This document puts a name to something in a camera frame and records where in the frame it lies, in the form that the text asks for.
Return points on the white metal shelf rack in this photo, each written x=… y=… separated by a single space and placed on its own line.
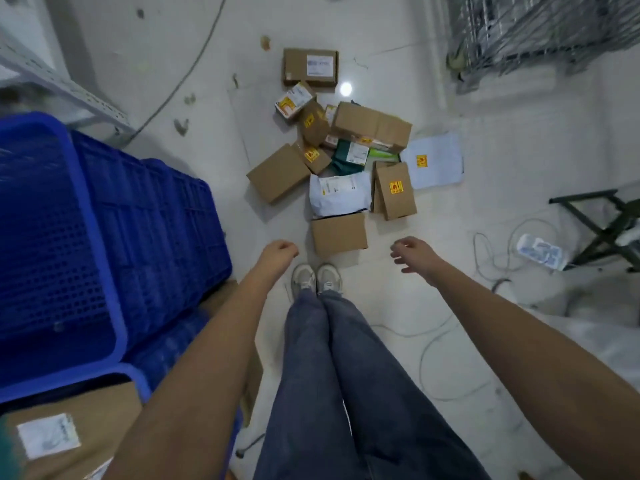
x=60 y=79

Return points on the person's left forearm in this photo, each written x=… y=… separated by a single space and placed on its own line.
x=190 y=394

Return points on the person's left hand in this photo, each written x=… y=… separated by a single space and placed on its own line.
x=277 y=257

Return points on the person's right forearm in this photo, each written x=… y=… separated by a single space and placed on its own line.
x=540 y=369

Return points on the large cardboard box three labels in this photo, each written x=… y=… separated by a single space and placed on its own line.
x=100 y=419

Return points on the white power strip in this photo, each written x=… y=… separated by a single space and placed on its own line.
x=542 y=252

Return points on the person's leg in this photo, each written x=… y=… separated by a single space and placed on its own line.
x=400 y=419
x=300 y=394

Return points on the white sack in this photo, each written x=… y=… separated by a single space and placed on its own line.
x=610 y=344

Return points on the person's right grey shoe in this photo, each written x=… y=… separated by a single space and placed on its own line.
x=329 y=278

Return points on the pile of small parcels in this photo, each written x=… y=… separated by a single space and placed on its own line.
x=277 y=172

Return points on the person's left leg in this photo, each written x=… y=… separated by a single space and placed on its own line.
x=300 y=394

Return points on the small brown box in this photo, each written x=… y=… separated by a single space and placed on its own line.
x=340 y=237

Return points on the person's left grey shoe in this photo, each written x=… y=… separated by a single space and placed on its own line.
x=303 y=279

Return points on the person's grey shoe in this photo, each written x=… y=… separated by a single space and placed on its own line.
x=303 y=279
x=329 y=278

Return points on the person's right hand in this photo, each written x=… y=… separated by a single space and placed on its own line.
x=420 y=259

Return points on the person's right leg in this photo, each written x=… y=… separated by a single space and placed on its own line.
x=400 y=419

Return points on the blue plastic crate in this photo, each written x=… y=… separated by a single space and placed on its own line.
x=165 y=349
x=60 y=244

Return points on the crumpled yellow wrapper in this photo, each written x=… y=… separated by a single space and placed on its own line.
x=265 y=43

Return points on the dark folding stool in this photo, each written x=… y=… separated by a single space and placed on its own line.
x=582 y=195

